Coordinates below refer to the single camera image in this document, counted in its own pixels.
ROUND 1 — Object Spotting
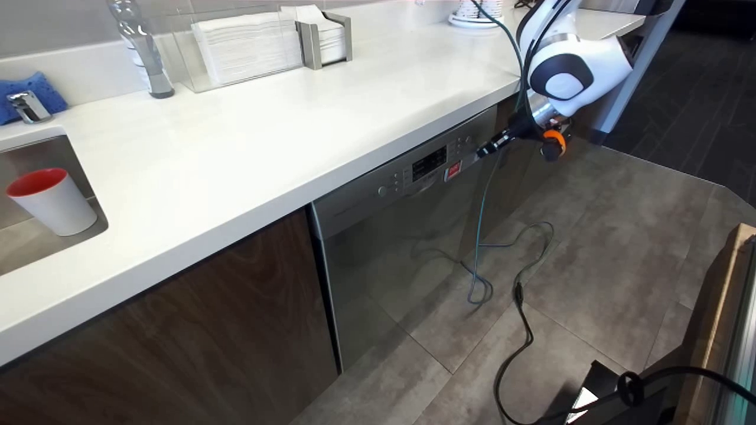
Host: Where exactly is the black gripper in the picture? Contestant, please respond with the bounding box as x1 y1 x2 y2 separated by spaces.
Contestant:
472 116 547 163

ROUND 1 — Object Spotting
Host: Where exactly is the white round appliance base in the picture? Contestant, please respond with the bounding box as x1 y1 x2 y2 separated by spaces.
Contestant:
446 0 508 32

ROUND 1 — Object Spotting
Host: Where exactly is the stainless steel dishwasher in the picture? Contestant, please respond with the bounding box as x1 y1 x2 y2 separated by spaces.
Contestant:
310 104 504 377

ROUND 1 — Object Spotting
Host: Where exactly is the white table leg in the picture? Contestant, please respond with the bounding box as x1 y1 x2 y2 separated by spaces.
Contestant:
590 0 689 138

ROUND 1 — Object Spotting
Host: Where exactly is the metal napkin holder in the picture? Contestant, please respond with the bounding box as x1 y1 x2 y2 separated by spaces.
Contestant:
293 5 355 73

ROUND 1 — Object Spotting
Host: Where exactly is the white paper towel stack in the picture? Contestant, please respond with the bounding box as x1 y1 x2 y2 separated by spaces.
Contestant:
175 11 302 94

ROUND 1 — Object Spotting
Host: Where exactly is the wood edged robot cart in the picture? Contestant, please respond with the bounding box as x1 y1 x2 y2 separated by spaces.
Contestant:
670 223 756 425

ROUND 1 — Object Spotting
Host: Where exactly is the black box white label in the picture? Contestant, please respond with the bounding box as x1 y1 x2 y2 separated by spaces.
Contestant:
547 360 680 425

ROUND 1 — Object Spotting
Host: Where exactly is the dark wood sink cabinet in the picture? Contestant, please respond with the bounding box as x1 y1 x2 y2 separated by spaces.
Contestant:
0 205 342 425

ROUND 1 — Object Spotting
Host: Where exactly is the chrome faucet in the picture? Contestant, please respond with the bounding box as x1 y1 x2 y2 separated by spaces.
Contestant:
107 0 178 102

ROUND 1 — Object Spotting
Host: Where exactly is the white cup red inside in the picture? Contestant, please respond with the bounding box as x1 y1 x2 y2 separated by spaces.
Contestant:
4 165 100 240

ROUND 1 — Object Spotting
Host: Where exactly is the blue sponge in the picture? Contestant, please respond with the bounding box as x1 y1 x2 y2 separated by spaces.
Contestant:
0 72 70 129

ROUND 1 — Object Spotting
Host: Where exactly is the undermount kitchen sink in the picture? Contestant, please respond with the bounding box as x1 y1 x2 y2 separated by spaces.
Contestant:
0 133 110 279

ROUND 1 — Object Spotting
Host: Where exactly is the black orange wrist camera mount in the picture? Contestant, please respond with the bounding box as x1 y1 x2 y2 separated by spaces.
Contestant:
538 129 568 165

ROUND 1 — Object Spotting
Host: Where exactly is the black power cable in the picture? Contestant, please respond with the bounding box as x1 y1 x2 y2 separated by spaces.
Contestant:
436 0 557 313

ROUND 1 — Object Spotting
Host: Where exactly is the black floor cable with plug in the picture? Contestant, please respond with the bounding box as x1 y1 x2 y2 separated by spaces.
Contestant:
491 279 540 425

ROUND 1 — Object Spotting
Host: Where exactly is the thin black knotted cable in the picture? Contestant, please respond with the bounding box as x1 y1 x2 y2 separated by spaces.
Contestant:
533 364 756 425

